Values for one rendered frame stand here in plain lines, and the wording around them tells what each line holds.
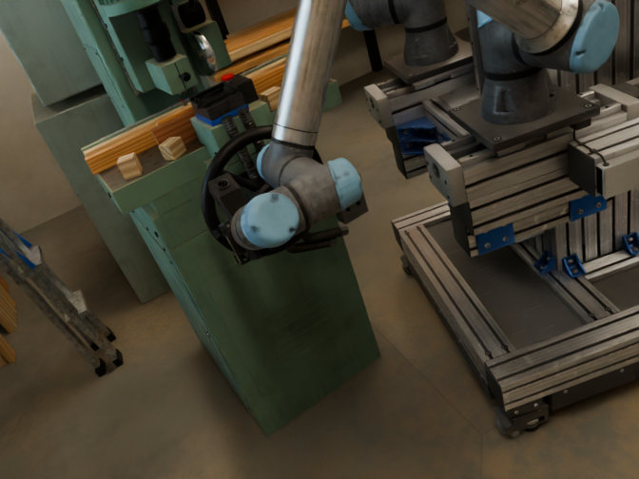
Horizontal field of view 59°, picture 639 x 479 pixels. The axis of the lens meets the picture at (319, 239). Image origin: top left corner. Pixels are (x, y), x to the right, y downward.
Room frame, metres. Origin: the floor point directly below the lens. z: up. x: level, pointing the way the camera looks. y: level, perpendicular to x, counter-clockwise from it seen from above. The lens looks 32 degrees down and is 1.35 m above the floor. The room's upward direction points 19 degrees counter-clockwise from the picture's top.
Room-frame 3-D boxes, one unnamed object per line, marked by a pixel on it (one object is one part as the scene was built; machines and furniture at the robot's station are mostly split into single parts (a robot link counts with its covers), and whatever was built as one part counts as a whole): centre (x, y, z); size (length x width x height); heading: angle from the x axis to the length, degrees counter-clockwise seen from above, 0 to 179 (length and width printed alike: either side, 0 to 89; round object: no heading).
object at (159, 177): (1.32, 0.13, 0.87); 0.61 x 0.30 x 0.06; 112
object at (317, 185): (0.79, -0.02, 0.94); 0.11 x 0.11 x 0.08; 19
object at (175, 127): (1.33, 0.17, 0.93); 0.24 x 0.01 x 0.06; 112
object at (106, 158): (1.43, 0.14, 0.92); 0.67 x 0.02 x 0.04; 112
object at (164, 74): (1.43, 0.20, 1.03); 0.14 x 0.07 x 0.09; 22
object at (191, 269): (1.52, 0.25, 0.35); 0.58 x 0.45 x 0.71; 22
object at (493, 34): (1.06, -0.48, 0.98); 0.13 x 0.12 x 0.14; 19
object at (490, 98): (1.07, -0.48, 0.87); 0.15 x 0.15 x 0.10
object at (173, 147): (1.25, 0.25, 0.92); 0.04 x 0.03 x 0.04; 142
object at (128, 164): (1.22, 0.34, 0.92); 0.04 x 0.04 x 0.04; 1
